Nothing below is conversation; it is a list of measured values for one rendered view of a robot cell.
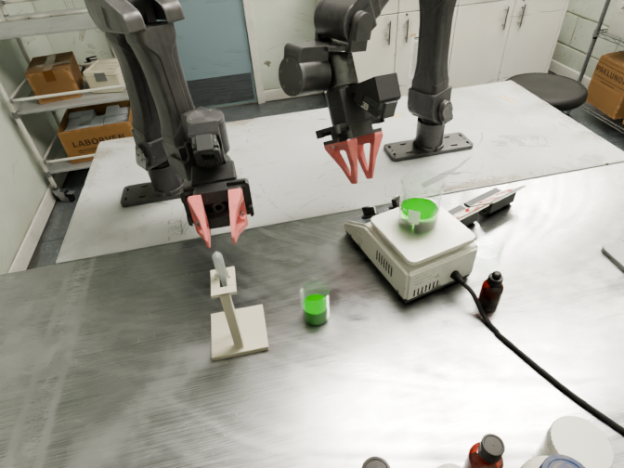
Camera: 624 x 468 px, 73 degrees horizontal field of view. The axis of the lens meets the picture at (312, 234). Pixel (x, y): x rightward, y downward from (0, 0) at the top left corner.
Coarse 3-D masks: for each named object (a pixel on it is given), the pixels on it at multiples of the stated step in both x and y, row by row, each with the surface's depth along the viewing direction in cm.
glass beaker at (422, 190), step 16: (416, 176) 64; (432, 176) 63; (400, 192) 62; (416, 192) 59; (432, 192) 64; (400, 208) 63; (416, 208) 60; (432, 208) 60; (400, 224) 64; (416, 224) 62; (432, 224) 63
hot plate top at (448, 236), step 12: (372, 216) 68; (384, 216) 68; (396, 216) 67; (444, 216) 67; (384, 228) 65; (396, 228) 65; (444, 228) 65; (456, 228) 64; (468, 228) 64; (396, 240) 63; (408, 240) 63; (420, 240) 63; (432, 240) 63; (444, 240) 63; (456, 240) 62; (468, 240) 62; (396, 252) 62; (408, 252) 61; (420, 252) 61; (432, 252) 61; (444, 252) 61
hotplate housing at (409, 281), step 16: (352, 224) 74; (368, 224) 70; (368, 240) 69; (384, 240) 66; (368, 256) 72; (384, 256) 65; (400, 256) 63; (448, 256) 63; (464, 256) 64; (384, 272) 67; (400, 272) 62; (416, 272) 61; (432, 272) 62; (448, 272) 64; (464, 272) 66; (400, 288) 64; (416, 288) 63; (432, 288) 65
